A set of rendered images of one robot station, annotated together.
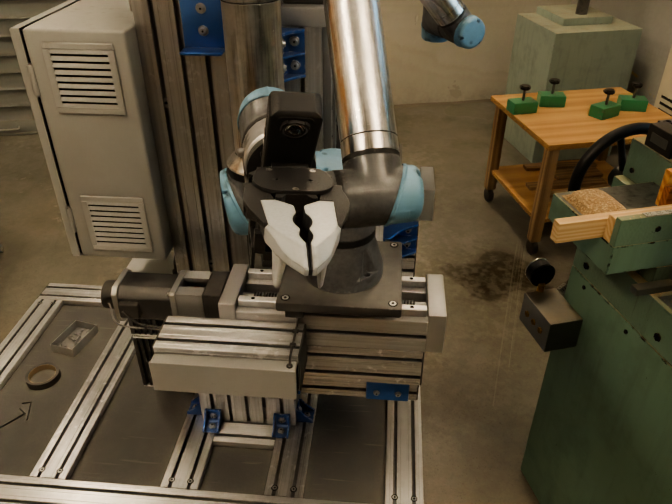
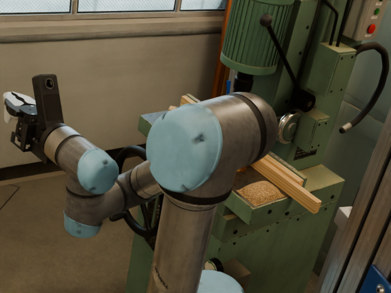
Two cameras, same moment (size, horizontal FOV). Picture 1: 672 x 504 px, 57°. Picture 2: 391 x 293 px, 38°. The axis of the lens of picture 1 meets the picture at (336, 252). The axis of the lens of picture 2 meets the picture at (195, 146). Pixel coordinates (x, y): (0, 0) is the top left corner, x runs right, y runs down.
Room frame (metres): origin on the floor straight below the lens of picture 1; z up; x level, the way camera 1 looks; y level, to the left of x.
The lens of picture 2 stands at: (1.97, 0.63, 1.80)
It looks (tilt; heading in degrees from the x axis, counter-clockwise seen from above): 29 degrees down; 240
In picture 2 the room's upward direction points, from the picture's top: 12 degrees clockwise
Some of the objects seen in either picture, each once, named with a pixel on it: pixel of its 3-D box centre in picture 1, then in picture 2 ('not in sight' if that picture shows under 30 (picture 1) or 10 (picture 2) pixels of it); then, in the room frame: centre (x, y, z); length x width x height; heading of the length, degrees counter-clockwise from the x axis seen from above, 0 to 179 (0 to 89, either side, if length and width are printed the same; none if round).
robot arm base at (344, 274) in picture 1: (343, 247); not in sight; (0.97, -0.01, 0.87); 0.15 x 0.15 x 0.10
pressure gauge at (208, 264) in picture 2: (540, 276); (214, 270); (1.18, -0.48, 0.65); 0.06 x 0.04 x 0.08; 103
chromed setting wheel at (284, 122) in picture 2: not in sight; (290, 127); (0.88, -0.68, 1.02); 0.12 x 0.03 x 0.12; 13
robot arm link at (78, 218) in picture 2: (439, 19); (91, 204); (1.66, -0.27, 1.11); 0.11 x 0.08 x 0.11; 21
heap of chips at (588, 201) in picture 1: (599, 201); (261, 189); (1.06, -0.51, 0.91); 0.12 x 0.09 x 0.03; 13
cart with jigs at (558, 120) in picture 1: (577, 157); not in sight; (2.55, -1.08, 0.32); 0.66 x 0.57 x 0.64; 101
